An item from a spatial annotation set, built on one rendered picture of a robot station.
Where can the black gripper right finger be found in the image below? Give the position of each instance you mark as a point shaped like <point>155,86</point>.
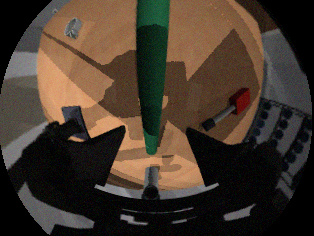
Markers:
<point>214,157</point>

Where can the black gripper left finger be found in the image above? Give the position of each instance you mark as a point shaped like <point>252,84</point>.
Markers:
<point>95,155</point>

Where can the grey metal band clamp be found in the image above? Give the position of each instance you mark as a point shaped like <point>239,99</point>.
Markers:
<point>72,32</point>

